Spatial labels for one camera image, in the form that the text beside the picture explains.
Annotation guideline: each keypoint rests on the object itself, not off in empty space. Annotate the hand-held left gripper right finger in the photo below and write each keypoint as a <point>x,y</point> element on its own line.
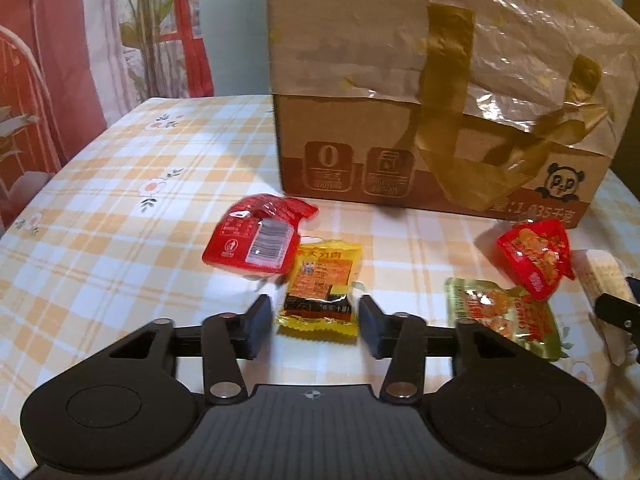
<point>370,327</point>

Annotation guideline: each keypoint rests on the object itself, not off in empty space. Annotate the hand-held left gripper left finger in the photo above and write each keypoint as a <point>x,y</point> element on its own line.
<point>257,325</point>

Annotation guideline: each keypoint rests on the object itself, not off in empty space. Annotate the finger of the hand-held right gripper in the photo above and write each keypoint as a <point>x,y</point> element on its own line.
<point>615,307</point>

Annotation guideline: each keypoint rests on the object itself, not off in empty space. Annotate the yellow snack packet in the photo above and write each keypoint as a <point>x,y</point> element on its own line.
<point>320,270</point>

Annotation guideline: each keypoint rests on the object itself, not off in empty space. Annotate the plastic-lined cardboard box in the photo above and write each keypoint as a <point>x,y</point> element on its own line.
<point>350,110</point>

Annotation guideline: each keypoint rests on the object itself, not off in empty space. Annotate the red snack packet white label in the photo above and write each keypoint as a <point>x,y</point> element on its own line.
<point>235,240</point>

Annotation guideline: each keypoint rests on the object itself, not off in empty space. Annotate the small red packet orange print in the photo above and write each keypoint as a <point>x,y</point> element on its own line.
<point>535,255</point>

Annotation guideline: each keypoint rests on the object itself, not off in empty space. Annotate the gold-green snack packet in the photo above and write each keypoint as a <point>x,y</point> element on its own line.
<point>500,310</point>

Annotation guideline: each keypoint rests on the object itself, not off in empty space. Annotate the printed wall backdrop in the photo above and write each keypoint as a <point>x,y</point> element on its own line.
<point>65,60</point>

